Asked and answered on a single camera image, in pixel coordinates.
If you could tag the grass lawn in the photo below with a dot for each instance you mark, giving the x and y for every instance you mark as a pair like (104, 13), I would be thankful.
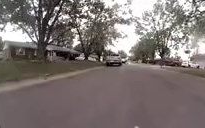
(30, 70)

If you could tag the dark car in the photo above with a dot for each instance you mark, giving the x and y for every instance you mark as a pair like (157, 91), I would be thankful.
(173, 62)

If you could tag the grey asphalt road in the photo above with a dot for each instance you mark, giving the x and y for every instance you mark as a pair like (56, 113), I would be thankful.
(123, 96)

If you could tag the low brick house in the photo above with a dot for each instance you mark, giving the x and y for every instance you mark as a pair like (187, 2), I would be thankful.
(23, 50)

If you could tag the pale pickup truck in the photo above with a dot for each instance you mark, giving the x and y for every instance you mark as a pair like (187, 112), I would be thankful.
(113, 60)

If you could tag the big leafy tree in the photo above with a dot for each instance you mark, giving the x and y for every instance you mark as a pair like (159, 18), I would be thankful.
(162, 51)

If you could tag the white car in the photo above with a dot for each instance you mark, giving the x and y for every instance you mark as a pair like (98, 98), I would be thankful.
(191, 64)
(90, 58)

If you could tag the tall leafy tree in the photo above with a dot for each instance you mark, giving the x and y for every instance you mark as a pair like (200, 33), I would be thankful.
(86, 50)

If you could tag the large dark-trunked tree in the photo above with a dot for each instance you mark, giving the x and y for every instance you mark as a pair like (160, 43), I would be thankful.
(41, 50)

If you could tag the pale concrete kerb strip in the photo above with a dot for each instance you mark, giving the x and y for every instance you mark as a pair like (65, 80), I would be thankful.
(23, 84)

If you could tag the overhanging tree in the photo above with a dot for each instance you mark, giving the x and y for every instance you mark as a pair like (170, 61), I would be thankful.
(203, 20)

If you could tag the group of distant trees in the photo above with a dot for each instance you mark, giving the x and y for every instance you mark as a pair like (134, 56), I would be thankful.
(143, 50)

